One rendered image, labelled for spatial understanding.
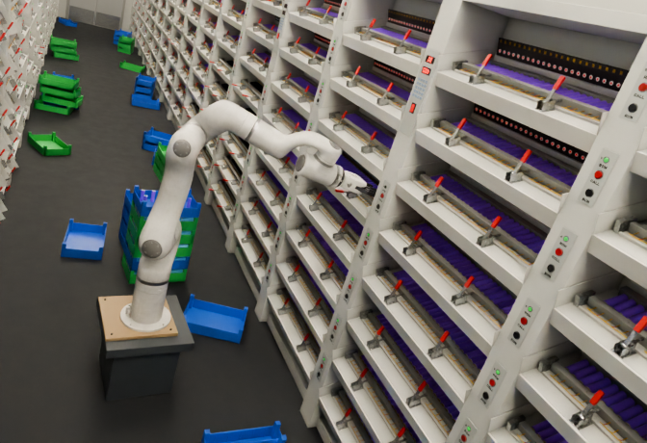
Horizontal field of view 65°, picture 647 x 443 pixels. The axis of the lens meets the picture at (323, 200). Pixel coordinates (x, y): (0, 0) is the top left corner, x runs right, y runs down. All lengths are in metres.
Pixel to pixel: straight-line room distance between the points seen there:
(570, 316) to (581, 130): 0.41
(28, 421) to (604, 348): 1.83
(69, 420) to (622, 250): 1.85
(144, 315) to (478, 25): 1.56
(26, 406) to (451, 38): 1.93
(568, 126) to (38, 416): 1.94
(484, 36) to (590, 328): 0.95
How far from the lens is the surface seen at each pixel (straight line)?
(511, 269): 1.37
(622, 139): 1.21
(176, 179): 1.81
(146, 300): 2.05
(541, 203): 1.31
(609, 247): 1.20
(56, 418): 2.19
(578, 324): 1.26
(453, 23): 1.67
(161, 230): 1.86
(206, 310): 2.75
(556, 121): 1.32
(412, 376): 1.77
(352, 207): 1.96
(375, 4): 2.32
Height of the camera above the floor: 1.59
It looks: 20 degrees down
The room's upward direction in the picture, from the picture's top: 17 degrees clockwise
